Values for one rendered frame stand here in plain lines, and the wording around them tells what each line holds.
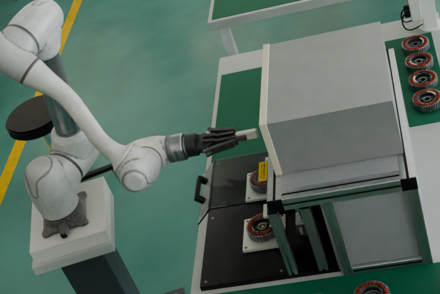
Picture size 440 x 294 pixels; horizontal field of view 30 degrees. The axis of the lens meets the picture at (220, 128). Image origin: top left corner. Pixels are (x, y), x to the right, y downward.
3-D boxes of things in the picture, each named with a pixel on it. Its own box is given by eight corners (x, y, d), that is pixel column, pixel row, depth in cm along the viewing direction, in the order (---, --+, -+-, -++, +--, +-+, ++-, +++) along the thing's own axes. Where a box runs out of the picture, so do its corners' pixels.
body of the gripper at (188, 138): (191, 146, 272) (217, 141, 270) (188, 163, 265) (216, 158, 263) (184, 129, 267) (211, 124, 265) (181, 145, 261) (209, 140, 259)
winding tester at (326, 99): (275, 176, 252) (258, 125, 240) (277, 92, 286) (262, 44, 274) (403, 154, 243) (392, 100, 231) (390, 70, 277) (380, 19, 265)
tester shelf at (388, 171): (270, 213, 247) (266, 202, 244) (274, 82, 300) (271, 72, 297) (418, 188, 237) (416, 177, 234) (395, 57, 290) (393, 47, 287)
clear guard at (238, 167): (198, 224, 262) (192, 211, 258) (203, 175, 281) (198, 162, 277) (297, 208, 254) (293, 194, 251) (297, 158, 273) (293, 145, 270)
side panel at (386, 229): (344, 275, 262) (323, 204, 243) (344, 268, 264) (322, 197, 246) (433, 263, 256) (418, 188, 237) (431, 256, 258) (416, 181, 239)
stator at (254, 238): (247, 245, 280) (245, 238, 278) (249, 222, 289) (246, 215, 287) (279, 240, 277) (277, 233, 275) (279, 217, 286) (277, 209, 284)
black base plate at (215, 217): (201, 291, 275) (199, 287, 273) (215, 165, 324) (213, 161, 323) (340, 271, 264) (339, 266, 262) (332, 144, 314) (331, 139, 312)
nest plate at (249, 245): (243, 253, 280) (242, 250, 279) (245, 221, 291) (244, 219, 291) (286, 246, 276) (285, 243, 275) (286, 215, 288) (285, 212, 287)
